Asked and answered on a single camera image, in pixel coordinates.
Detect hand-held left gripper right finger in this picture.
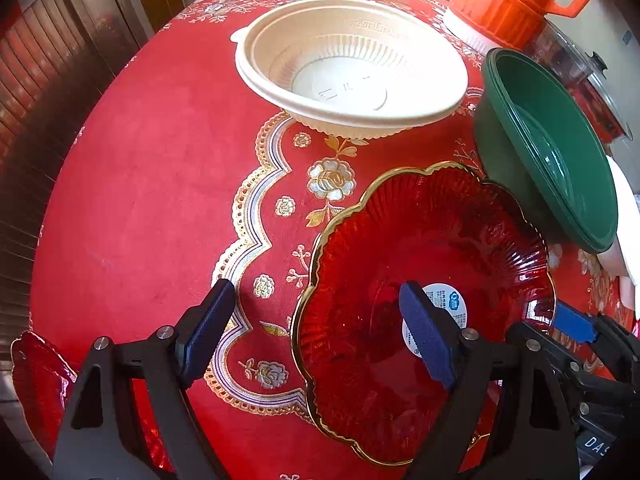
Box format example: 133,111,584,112
398,281,583,480

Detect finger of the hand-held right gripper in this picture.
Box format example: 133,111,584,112
552,301,640,382

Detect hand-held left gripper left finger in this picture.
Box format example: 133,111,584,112
50,279,237,480

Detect red glass plate gold rim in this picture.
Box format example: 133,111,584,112
11,331,173,476
291,161,558,466

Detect white plastic bowl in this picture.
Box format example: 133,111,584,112
597,155,640,281

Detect green plastic bowl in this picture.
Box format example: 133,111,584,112
472,47,620,255

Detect cream ribbed plastic bowl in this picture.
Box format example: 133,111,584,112
231,0,470,140

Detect red floral tablecloth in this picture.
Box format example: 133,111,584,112
30,0,640,480

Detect glass pot lid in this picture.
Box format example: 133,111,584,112
530,20,633,143

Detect brown ribbed metal door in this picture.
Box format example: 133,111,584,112
0,0,186,361

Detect orange thermos flask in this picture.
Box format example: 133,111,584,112
442,0,600,56

